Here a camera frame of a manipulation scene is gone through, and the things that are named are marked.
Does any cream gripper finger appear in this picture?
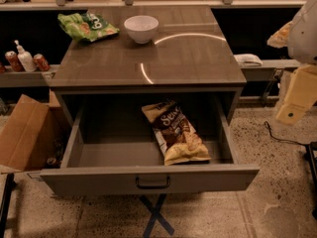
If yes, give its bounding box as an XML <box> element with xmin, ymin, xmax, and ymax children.
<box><xmin>266</xmin><ymin>22</ymin><xmax>292</xmax><ymax>49</ymax></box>
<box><xmin>276</xmin><ymin>103</ymin><xmax>306</xmax><ymax>125</ymax></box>

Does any brown chip bag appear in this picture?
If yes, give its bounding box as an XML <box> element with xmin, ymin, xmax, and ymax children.
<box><xmin>142</xmin><ymin>100</ymin><xmax>211</xmax><ymax>166</ymax></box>

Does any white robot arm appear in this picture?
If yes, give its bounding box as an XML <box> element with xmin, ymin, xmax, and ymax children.
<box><xmin>266</xmin><ymin>0</ymin><xmax>317</xmax><ymax>125</ymax></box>

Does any grey cabinet counter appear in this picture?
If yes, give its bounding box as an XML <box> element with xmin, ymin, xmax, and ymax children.
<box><xmin>49</xmin><ymin>5</ymin><xmax>248</xmax><ymax>126</ymax></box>

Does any open grey drawer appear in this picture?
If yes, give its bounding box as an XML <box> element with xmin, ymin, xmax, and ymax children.
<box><xmin>41</xmin><ymin>93</ymin><xmax>260</xmax><ymax>196</ymax></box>

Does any green chip bag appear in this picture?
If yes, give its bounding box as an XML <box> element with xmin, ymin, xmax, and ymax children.
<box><xmin>57</xmin><ymin>13</ymin><xmax>120</xmax><ymax>43</ymax></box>

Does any white folded cloth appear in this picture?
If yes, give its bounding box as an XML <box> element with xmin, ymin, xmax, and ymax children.
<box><xmin>234</xmin><ymin>54</ymin><xmax>263</xmax><ymax>67</ymax></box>

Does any white bowl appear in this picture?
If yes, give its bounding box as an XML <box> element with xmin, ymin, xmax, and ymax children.
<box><xmin>124</xmin><ymin>15</ymin><xmax>159</xmax><ymax>44</ymax></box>

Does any red soda can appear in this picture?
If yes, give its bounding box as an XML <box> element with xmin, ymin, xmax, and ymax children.
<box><xmin>5</xmin><ymin>51</ymin><xmax>24</xmax><ymax>72</ymax></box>
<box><xmin>34</xmin><ymin>54</ymin><xmax>51</xmax><ymax>71</ymax></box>

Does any can inside box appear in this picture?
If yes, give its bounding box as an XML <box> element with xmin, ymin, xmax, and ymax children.
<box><xmin>46</xmin><ymin>157</ymin><xmax>59</xmax><ymax>169</ymax></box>

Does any white pump bottle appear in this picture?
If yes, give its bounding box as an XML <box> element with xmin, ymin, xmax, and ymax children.
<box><xmin>14</xmin><ymin>40</ymin><xmax>37</xmax><ymax>72</ymax></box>

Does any cardboard box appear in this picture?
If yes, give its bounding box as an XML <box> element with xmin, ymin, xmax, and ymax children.
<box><xmin>0</xmin><ymin>93</ymin><xmax>70</xmax><ymax>171</ymax></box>

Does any grey low shelf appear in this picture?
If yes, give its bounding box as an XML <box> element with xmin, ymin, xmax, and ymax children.
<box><xmin>0</xmin><ymin>64</ymin><xmax>59</xmax><ymax>88</ymax></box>

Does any black stand leg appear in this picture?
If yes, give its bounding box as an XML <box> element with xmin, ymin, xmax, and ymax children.
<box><xmin>0</xmin><ymin>174</ymin><xmax>15</xmax><ymax>238</ymax></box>

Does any black cable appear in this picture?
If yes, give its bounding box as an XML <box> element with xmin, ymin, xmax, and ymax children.
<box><xmin>264</xmin><ymin>120</ymin><xmax>310</xmax><ymax>147</ymax></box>

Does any black drawer handle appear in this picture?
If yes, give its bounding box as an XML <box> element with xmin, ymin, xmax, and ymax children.
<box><xmin>135</xmin><ymin>177</ymin><xmax>170</xmax><ymax>189</ymax></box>

